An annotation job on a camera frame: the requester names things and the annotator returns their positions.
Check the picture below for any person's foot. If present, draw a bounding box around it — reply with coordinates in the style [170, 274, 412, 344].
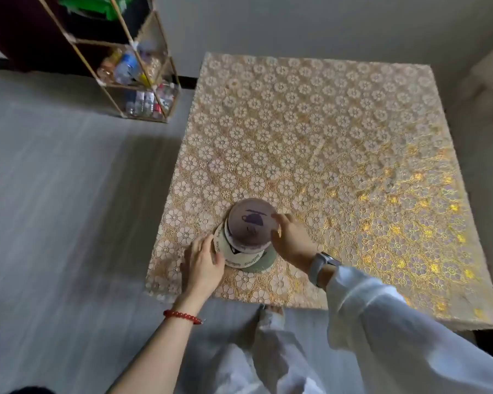
[257, 304, 286, 325]

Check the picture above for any green plastic bag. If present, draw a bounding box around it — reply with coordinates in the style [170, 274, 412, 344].
[59, 0, 134, 21]

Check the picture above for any person's left forearm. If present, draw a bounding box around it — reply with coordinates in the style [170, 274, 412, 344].
[106, 293, 211, 394]

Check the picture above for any person's right forearm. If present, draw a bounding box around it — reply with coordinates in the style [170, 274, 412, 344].
[322, 264, 493, 394]

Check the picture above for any mauve coaster with cup print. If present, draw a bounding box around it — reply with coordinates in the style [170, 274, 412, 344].
[228, 197, 280, 248]

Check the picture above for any green coaster with spotted mug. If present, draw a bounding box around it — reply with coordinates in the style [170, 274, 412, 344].
[253, 246, 278, 275]

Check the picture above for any person's left hand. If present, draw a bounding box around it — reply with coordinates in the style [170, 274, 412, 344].
[180, 235, 226, 302]

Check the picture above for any red bead bracelet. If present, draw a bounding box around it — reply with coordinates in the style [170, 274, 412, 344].
[163, 309, 204, 326]

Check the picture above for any person's right hand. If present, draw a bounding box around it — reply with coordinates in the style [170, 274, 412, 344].
[270, 213, 319, 274]

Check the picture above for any grey band smartwatch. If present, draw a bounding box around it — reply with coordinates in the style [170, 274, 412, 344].
[307, 252, 342, 288]

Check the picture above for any cream coaster with spotted mug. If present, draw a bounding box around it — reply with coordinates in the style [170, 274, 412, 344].
[213, 225, 272, 270]

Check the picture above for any person's white clothing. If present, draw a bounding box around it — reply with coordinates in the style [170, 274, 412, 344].
[180, 307, 366, 394]

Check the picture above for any gold wire frame shelf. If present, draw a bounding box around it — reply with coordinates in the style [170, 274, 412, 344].
[35, 0, 182, 124]

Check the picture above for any cream hanging curtain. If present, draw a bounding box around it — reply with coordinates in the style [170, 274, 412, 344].
[462, 36, 493, 136]

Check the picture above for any table with floral lace tablecloth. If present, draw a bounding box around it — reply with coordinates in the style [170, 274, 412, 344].
[145, 51, 493, 331]

